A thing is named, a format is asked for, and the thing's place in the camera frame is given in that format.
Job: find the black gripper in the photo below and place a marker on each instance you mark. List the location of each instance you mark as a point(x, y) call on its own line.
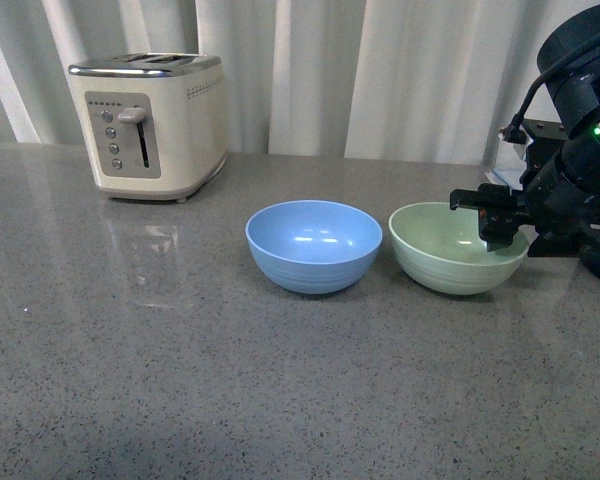
point(560, 196)

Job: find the green bowl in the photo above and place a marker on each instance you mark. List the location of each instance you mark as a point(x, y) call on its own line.
point(441, 249)

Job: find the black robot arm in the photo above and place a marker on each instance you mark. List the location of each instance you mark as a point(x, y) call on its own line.
point(567, 90)

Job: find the blue bowl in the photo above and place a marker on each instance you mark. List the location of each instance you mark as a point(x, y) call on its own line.
point(313, 246)

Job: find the white pleated curtain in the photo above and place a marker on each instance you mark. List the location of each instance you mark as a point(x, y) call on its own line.
point(430, 81)

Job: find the cream two-slot toaster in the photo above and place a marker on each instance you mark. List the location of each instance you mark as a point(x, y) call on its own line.
point(155, 124)

